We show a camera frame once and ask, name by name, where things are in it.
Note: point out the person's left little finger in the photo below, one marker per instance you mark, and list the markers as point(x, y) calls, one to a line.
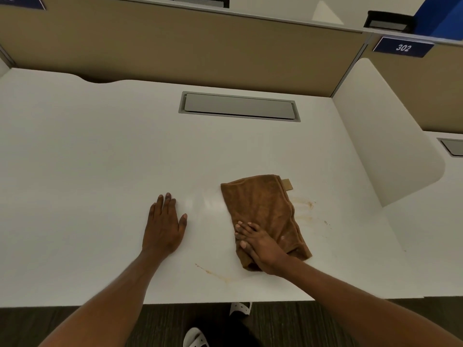
point(152, 213)

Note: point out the person's dark trouser leg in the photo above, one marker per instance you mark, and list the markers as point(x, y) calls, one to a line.
point(231, 332)

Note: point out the person's left forearm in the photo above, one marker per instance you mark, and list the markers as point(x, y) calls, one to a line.
point(108, 307)

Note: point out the person's left middle finger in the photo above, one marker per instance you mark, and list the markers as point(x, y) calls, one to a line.
point(167, 207)

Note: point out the person's left thumb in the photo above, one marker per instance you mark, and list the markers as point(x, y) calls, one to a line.
point(183, 222)

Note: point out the person's left hand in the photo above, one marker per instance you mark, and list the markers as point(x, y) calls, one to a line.
point(162, 231)

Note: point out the brown microfibre cloth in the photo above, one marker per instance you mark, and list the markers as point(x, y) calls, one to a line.
point(262, 202)

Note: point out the person's right forearm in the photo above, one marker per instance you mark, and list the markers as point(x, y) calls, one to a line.
point(361, 303)

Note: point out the white sandal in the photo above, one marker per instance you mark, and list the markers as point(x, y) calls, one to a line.
point(240, 308)
point(193, 338)

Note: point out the person's right thumb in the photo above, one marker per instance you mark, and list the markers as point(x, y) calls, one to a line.
point(249, 251)

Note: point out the beige partition panel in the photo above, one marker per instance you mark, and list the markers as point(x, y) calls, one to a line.
point(173, 46)
point(430, 90)

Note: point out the blue board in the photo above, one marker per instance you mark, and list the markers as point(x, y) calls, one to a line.
point(441, 16)

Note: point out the blue number sign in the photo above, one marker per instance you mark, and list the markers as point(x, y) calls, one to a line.
point(21, 1)
point(402, 47)

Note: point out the white curved side divider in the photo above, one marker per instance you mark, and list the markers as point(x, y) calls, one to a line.
point(387, 140)

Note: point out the person's right hand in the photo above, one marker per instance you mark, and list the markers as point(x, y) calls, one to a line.
point(266, 251)

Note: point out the black desk tray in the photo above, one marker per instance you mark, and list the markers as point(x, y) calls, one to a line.
point(389, 20)
point(199, 0)

